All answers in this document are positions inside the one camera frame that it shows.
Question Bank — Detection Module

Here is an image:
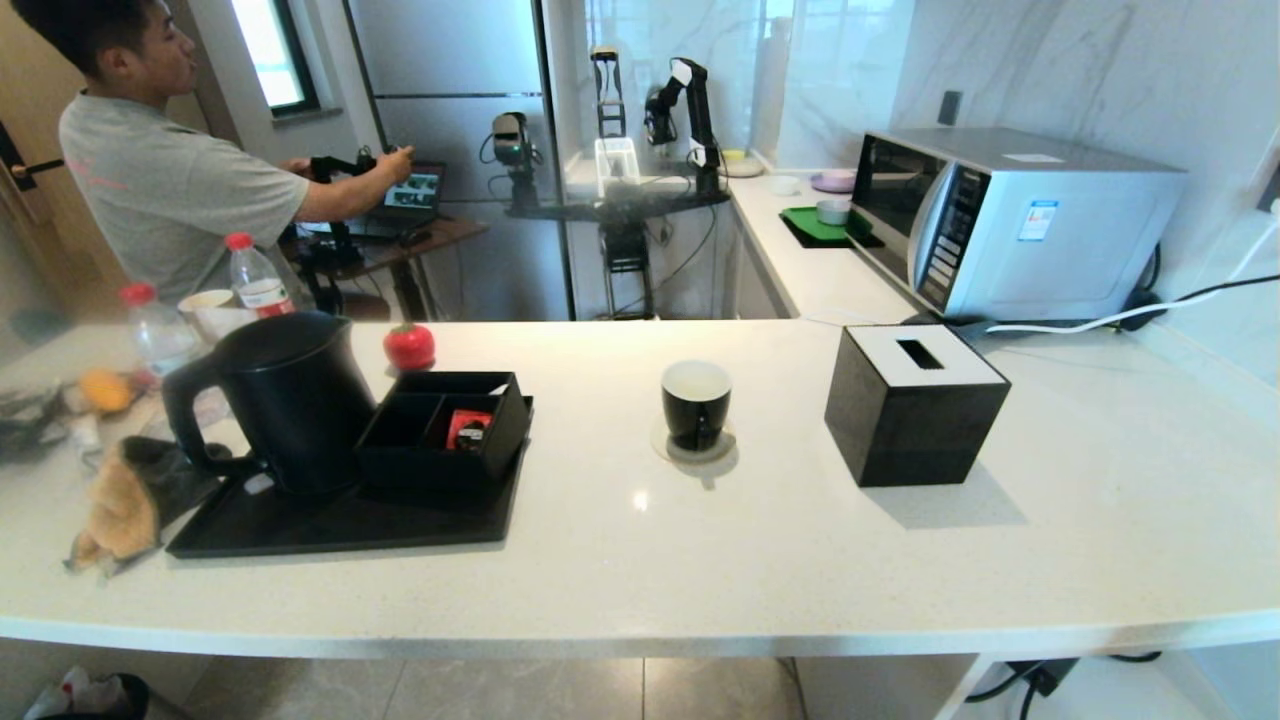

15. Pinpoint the black electric kettle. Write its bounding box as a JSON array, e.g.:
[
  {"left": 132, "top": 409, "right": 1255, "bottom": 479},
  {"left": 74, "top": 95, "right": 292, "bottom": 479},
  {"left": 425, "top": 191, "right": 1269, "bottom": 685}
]
[{"left": 162, "top": 311, "right": 378, "bottom": 498}]

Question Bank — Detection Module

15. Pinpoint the black cup white inside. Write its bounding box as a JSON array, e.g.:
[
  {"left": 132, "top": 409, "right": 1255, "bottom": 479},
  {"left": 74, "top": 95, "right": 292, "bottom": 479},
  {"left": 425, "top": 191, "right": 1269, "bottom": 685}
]
[{"left": 661, "top": 360, "right": 734, "bottom": 453}]

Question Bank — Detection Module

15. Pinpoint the round clear coaster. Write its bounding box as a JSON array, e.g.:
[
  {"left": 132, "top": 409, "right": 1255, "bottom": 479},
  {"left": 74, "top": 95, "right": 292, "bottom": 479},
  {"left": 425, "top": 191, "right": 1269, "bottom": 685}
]
[{"left": 651, "top": 415, "right": 738, "bottom": 464}]

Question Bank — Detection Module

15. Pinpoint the black compartment organizer box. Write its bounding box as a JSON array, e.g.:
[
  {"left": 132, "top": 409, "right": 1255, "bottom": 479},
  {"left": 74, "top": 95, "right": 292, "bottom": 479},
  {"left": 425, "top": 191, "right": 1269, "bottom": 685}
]
[{"left": 355, "top": 371, "right": 533, "bottom": 499}]

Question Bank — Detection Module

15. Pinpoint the red packet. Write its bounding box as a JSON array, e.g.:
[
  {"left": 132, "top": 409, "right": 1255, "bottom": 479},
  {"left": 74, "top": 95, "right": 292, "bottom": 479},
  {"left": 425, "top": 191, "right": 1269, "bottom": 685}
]
[{"left": 447, "top": 410, "right": 495, "bottom": 453}]

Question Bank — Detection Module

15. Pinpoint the green tray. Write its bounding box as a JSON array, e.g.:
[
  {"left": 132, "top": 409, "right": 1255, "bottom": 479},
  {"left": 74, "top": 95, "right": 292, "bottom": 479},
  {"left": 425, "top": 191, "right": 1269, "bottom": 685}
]
[{"left": 780, "top": 205, "right": 886, "bottom": 249}]

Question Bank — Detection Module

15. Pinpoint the red tomato shaped timer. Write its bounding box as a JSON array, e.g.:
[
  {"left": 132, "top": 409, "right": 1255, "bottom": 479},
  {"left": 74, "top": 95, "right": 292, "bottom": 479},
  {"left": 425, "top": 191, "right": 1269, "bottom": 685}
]
[{"left": 383, "top": 322, "right": 437, "bottom": 373}]

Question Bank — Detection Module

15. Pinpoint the brown wooden desk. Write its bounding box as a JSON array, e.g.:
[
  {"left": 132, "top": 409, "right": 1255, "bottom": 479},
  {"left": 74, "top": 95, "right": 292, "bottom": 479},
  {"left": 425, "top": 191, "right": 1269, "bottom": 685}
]
[{"left": 295, "top": 215, "right": 491, "bottom": 321}]

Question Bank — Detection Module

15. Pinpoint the black tissue box white lid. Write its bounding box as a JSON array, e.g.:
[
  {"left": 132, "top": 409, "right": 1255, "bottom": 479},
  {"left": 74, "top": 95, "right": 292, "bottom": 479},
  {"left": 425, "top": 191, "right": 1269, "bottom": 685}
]
[{"left": 825, "top": 323, "right": 1013, "bottom": 488}]

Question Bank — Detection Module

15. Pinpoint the black laptop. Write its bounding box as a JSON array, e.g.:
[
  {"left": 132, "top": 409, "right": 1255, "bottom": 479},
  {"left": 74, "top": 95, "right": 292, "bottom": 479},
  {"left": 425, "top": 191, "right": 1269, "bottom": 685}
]
[{"left": 365, "top": 162, "right": 448, "bottom": 236}]

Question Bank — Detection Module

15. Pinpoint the black serving tray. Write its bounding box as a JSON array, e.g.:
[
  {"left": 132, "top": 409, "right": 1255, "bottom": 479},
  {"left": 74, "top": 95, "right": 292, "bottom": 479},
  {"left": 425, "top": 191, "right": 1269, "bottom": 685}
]
[{"left": 165, "top": 395, "right": 534, "bottom": 559}]

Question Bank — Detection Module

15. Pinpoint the steel refrigerator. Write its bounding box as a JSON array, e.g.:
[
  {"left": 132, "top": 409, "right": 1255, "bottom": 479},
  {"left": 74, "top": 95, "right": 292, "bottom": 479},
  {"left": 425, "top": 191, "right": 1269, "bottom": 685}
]
[{"left": 340, "top": 0, "right": 576, "bottom": 321}]

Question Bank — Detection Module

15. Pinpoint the plastic water bottle red cap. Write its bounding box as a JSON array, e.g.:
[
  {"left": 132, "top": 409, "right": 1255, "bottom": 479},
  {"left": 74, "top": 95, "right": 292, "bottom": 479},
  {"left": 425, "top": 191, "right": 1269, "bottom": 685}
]
[
  {"left": 224, "top": 232, "right": 295, "bottom": 317},
  {"left": 120, "top": 283, "right": 206, "bottom": 376}
]

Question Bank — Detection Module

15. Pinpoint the silver microwave oven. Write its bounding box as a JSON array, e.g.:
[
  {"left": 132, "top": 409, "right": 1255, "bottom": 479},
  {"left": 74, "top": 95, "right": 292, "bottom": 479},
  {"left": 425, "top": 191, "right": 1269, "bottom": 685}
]
[{"left": 846, "top": 127, "right": 1191, "bottom": 321}]

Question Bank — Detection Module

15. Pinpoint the white paper cup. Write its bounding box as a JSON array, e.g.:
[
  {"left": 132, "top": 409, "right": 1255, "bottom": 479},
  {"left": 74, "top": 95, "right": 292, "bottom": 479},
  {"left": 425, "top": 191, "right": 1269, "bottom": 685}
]
[{"left": 177, "top": 289, "right": 251, "bottom": 338}]

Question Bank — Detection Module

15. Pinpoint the window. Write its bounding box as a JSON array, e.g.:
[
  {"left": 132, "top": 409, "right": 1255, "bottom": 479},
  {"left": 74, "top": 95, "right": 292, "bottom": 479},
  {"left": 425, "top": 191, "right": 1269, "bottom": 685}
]
[{"left": 230, "top": 0, "right": 321, "bottom": 113}]

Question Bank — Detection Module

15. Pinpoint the person in grey t-shirt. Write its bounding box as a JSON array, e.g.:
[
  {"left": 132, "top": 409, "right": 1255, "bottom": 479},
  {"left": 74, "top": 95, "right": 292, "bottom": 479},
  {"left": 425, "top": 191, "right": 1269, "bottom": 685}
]
[{"left": 10, "top": 0, "right": 416, "bottom": 306}]

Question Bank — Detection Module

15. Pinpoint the brown black oven mitt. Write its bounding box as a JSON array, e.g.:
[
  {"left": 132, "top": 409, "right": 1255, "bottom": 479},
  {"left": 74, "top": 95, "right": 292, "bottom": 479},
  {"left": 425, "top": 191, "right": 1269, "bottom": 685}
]
[{"left": 65, "top": 435, "right": 241, "bottom": 579}]

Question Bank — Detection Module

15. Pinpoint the dark clutter pile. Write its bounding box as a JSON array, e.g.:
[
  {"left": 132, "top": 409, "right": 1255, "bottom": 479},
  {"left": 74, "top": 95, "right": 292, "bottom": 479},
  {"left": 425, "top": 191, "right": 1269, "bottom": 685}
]
[{"left": 0, "top": 385, "right": 86, "bottom": 466}]

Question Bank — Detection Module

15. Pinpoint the black trash bin with paper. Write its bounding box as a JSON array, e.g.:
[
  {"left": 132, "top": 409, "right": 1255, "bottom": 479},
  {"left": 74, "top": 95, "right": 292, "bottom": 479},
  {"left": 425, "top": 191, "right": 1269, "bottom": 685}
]
[{"left": 22, "top": 665, "right": 151, "bottom": 720}]

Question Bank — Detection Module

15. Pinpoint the white wire rack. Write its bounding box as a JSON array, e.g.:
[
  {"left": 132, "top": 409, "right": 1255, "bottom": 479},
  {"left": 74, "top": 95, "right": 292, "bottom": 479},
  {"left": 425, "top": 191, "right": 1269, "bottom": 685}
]
[{"left": 595, "top": 136, "right": 641, "bottom": 198}]

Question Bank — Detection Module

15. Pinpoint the black camera with green light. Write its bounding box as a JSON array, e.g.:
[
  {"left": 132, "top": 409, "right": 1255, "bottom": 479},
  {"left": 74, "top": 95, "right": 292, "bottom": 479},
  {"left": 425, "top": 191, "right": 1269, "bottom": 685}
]
[{"left": 485, "top": 111, "right": 541, "bottom": 211}]

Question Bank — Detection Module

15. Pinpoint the white power cable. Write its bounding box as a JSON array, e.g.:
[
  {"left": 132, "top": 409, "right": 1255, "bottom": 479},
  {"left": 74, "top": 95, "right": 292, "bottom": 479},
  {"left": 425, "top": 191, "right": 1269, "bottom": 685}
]
[{"left": 985, "top": 225, "right": 1280, "bottom": 336}]

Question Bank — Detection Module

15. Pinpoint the black adapter cable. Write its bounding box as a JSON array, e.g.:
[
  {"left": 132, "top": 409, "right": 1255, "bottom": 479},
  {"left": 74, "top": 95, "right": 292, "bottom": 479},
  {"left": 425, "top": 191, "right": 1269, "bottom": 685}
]
[{"left": 965, "top": 650, "right": 1166, "bottom": 720}]

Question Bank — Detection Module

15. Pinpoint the black power cable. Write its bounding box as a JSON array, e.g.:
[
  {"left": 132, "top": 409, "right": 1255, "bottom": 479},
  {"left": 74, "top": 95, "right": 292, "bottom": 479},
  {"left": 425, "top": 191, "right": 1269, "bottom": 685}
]
[{"left": 1120, "top": 240, "right": 1280, "bottom": 321}]

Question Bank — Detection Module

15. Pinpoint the black door handle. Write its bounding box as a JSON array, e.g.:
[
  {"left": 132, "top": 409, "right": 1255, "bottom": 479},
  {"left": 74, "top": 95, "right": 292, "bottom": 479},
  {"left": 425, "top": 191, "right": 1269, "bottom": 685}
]
[{"left": 0, "top": 120, "right": 66, "bottom": 193}]

